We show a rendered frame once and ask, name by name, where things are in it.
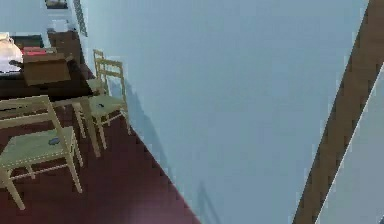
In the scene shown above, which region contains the pale wooden chair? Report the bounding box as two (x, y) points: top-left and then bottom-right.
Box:
(87, 57), (132, 150)
(87, 49), (108, 96)
(0, 95), (84, 211)

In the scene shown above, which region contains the dark brown cupboard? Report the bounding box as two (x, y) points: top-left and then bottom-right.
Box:
(47, 29), (84, 66)

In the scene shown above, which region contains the brown cardboard box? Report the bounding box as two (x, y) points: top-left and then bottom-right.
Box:
(21, 52), (74, 88)

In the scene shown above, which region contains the dark top wooden table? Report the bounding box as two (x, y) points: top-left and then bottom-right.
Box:
(0, 59), (102, 158)

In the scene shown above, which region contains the red book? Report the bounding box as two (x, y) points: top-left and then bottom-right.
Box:
(21, 46), (48, 57)

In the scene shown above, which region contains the dark framed wall picture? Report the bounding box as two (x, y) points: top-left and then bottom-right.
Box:
(44, 0), (70, 10)

